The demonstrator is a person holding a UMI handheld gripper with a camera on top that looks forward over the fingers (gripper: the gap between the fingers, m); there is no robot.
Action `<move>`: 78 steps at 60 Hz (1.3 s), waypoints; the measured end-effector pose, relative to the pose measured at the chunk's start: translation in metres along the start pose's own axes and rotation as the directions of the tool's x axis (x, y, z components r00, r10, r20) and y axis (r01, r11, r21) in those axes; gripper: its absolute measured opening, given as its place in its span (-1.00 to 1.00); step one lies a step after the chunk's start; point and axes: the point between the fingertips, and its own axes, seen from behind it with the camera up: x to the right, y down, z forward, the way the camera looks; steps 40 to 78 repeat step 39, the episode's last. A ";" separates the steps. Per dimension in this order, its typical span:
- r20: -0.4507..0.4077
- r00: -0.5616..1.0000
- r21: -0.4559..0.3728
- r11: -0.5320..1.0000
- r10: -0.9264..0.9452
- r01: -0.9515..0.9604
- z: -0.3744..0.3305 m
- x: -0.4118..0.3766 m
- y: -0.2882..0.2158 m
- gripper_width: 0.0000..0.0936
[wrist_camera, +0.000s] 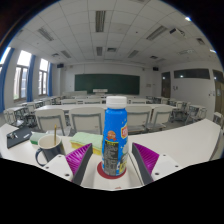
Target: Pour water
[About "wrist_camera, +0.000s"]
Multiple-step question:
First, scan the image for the group of ceiling lights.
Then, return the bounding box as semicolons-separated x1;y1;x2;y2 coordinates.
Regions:
35;0;218;59

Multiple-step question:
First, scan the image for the bunch of keys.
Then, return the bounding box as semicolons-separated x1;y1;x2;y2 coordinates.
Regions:
6;131;20;141

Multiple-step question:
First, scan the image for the dark door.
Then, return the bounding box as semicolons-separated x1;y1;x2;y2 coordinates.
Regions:
160;71;172;99

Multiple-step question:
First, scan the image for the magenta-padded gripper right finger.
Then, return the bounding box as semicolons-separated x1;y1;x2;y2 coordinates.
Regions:
131;142;183;186

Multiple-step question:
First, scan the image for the tall window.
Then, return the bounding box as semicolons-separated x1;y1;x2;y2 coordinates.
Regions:
37;57;50;96
12;49;33;101
0;46;11;65

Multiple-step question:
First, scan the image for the thin yellow stick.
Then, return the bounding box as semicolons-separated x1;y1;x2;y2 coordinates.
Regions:
53;124;58;146

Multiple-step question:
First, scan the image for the group of classroom chairs and desks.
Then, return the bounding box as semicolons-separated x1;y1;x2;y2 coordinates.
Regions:
3;94;224;136

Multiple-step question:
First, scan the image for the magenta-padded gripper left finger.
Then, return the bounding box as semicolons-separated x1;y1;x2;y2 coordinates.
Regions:
42;142;95;186

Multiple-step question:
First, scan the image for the yellow and green sponge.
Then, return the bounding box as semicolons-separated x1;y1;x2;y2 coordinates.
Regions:
69;131;104;156

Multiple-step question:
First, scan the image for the dark blue mug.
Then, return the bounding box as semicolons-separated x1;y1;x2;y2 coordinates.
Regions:
34;133;67;167

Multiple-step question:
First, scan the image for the light green sponge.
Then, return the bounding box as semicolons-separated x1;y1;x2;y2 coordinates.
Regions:
28;131;48;146

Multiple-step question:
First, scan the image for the white ceiling projector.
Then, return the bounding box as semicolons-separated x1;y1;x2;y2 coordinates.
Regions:
168;27;186;38

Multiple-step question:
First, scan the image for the flat round red coaster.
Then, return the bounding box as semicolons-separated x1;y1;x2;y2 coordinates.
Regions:
96;161;128;181

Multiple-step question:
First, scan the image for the blue white-capped drink bottle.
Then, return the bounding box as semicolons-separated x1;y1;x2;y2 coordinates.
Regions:
101;95;130;177

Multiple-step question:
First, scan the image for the long dark wall window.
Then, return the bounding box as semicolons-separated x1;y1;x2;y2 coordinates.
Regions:
172;67;211;80

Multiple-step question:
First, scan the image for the dark green chalkboard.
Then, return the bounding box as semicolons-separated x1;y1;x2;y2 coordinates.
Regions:
74;73;141;96

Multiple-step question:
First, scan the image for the blue curtain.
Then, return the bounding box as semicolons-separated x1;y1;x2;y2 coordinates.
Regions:
26;54;37;103
0;47;16;113
47;62;54;98

